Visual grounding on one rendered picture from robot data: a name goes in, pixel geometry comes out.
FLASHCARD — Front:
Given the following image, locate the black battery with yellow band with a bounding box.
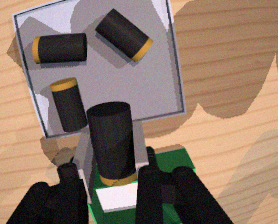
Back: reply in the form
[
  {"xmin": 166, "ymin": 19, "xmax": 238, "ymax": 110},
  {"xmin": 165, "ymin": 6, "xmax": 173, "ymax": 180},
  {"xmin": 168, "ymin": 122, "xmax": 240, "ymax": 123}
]
[
  {"xmin": 32, "ymin": 33, "xmax": 87, "ymax": 64},
  {"xmin": 50, "ymin": 77, "xmax": 88, "ymax": 132},
  {"xmin": 95, "ymin": 8, "xmax": 153, "ymax": 62},
  {"xmin": 86, "ymin": 101, "xmax": 137, "ymax": 187}
]

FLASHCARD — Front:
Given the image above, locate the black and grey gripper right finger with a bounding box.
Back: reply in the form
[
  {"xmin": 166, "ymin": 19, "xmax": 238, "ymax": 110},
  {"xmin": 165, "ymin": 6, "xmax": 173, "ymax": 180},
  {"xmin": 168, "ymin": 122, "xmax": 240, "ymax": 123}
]
[{"xmin": 132, "ymin": 121, "xmax": 234, "ymax": 224}]

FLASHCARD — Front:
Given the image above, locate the green open-top box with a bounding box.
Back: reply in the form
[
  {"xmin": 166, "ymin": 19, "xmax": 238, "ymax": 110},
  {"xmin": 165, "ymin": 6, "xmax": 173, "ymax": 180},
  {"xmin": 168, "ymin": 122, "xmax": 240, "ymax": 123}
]
[{"xmin": 88, "ymin": 147, "xmax": 196, "ymax": 224}]

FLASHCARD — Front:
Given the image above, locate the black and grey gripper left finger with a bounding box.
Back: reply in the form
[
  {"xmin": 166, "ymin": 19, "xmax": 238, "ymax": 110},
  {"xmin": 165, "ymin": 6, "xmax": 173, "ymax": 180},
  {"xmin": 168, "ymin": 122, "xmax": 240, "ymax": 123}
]
[{"xmin": 6, "ymin": 127, "xmax": 96, "ymax": 224}]

